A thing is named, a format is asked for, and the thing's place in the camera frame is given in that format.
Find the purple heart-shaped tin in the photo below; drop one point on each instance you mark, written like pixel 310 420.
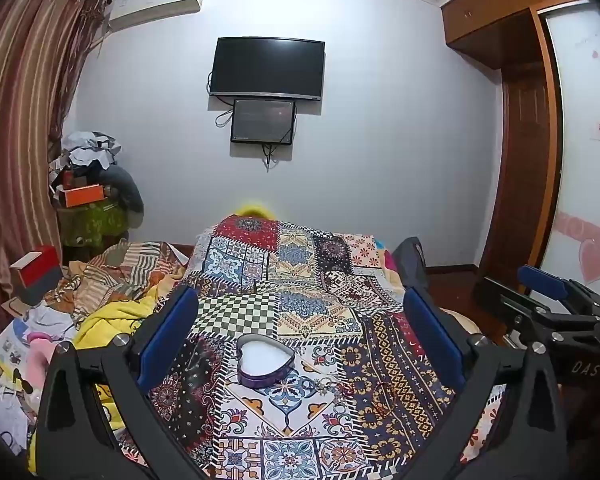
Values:
pixel 265 377

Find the white air conditioner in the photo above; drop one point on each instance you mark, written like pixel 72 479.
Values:
pixel 155 2

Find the pile of papers and bags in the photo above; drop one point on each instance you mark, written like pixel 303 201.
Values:
pixel 15 360

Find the dark blue bag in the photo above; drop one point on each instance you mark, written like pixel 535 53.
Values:
pixel 410 260

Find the grey cloth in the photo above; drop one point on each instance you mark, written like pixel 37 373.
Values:
pixel 127 195

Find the wooden overhead cabinet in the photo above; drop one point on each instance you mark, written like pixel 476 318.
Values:
pixel 495 5

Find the patchwork printed blanket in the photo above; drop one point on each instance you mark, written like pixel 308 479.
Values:
pixel 300 270

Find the red white box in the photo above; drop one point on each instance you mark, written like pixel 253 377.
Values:
pixel 37 272

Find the yellow blanket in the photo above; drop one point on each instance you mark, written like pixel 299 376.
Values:
pixel 115 315

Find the striped brown cloth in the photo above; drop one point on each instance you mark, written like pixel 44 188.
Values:
pixel 125 265

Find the yellow fluffy item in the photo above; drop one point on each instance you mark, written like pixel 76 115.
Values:
pixel 252 208

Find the pile of clothes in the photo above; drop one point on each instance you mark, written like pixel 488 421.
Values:
pixel 87 150

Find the small black monitor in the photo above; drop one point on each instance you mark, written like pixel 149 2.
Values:
pixel 263 121

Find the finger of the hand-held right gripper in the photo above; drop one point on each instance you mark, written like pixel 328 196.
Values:
pixel 530 312
pixel 545 282

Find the striped brown curtain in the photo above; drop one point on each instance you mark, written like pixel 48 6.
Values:
pixel 20 110

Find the orange box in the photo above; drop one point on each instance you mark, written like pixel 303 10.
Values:
pixel 82 196

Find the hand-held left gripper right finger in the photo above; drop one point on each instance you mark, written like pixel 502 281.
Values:
pixel 432 340

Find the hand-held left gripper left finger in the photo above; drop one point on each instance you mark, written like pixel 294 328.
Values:
pixel 167 330

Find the wooden door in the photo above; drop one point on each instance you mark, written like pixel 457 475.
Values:
pixel 522 170

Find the black wall television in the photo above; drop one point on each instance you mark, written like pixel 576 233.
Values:
pixel 267 67

